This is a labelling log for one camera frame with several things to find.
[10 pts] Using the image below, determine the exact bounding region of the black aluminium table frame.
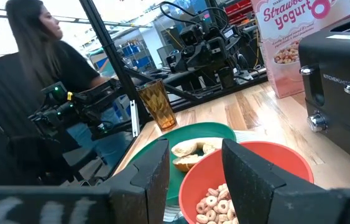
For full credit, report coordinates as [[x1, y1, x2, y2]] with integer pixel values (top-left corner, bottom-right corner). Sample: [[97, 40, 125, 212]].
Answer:
[[78, 0, 269, 125]]

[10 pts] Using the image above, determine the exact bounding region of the black toaster with chrome knobs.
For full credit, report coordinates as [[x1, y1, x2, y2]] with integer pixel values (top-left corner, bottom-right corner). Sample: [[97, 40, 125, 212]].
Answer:
[[298, 12, 350, 174]]

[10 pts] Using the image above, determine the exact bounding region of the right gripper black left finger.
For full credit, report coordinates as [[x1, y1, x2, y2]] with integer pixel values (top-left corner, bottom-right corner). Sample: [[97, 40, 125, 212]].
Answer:
[[0, 138, 171, 224]]

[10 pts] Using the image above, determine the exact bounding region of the pink strawberry yogurt cereal box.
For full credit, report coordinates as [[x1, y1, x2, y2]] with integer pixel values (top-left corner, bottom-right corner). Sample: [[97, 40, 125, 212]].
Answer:
[[251, 0, 350, 100]]

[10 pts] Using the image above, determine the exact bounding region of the amber plastic tumbler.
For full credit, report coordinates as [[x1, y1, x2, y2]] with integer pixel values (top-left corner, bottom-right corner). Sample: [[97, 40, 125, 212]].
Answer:
[[136, 78, 178, 131]]

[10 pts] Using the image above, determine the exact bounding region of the white bracket strip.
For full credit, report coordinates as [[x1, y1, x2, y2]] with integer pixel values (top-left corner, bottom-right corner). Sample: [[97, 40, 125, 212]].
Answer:
[[129, 99, 140, 138]]

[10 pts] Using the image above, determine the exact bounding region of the person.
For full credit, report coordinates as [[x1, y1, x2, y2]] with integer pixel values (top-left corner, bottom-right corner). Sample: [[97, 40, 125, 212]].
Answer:
[[5, 0, 132, 169]]

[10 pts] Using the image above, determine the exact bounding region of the black chair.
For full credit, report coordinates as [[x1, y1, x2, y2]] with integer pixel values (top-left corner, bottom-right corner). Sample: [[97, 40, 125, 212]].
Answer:
[[0, 52, 98, 187]]

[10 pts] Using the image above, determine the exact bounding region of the red storage bin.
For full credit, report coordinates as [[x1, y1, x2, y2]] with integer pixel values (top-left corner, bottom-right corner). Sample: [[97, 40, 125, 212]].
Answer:
[[224, 0, 254, 17]]

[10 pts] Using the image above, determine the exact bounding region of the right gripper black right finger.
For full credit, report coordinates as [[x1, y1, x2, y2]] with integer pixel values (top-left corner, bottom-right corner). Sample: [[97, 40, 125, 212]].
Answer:
[[221, 138, 350, 224]]

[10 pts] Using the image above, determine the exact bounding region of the orange bowl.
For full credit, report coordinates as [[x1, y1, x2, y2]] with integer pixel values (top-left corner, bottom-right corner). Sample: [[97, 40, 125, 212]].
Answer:
[[178, 141, 315, 224]]

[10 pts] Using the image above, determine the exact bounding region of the pile of cereal rings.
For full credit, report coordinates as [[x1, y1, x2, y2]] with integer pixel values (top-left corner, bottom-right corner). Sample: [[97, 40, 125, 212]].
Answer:
[[195, 183, 241, 224]]

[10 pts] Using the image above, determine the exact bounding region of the green plate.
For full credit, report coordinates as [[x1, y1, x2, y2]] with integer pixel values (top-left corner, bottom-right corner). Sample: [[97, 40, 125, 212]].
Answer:
[[127, 121, 237, 206]]

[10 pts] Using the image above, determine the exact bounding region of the blue storage bin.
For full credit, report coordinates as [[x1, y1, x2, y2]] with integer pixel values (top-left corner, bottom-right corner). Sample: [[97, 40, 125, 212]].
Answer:
[[121, 43, 152, 69]]

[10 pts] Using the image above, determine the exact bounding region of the bagel half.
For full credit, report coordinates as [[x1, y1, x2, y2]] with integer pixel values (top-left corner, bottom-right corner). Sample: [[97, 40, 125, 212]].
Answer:
[[172, 154, 206, 173], [170, 137, 224, 158]]

